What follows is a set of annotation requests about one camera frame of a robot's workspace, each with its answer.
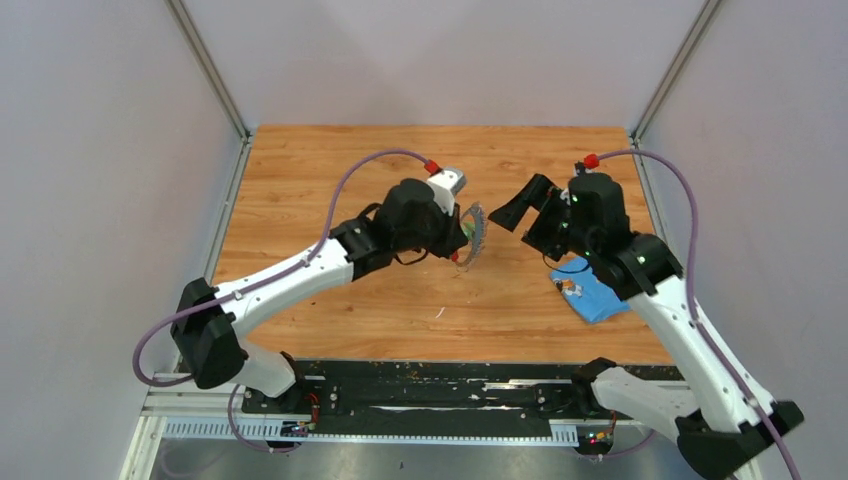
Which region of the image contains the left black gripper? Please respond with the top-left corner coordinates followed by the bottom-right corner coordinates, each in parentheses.
top-left (394, 196), bottom-right (468, 259)

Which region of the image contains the blue patterned pouch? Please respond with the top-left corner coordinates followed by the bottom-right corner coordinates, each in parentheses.
top-left (549, 257), bottom-right (631, 325)

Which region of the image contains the aluminium frame rail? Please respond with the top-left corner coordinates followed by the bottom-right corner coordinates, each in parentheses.
top-left (143, 366), bottom-right (687, 442)

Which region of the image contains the white slotted cable duct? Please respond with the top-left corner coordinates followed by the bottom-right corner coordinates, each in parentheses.
top-left (162, 421), bottom-right (580, 446)

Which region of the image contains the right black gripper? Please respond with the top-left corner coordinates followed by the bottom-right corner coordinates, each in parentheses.
top-left (488, 173), bottom-right (596, 261)

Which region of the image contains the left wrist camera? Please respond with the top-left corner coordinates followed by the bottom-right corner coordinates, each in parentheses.
top-left (426, 167), bottom-right (467, 216)

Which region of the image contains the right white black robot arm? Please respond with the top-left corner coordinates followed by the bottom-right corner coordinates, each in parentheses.
top-left (489, 173), bottom-right (804, 479)

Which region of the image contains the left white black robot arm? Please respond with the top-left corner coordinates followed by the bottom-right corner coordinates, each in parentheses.
top-left (170, 168), bottom-right (468, 413)

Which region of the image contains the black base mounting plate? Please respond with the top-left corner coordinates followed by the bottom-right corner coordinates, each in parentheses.
top-left (237, 360), bottom-right (624, 439)

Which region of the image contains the green tagged key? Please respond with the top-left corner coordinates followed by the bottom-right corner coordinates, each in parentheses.
top-left (461, 221), bottom-right (476, 241)

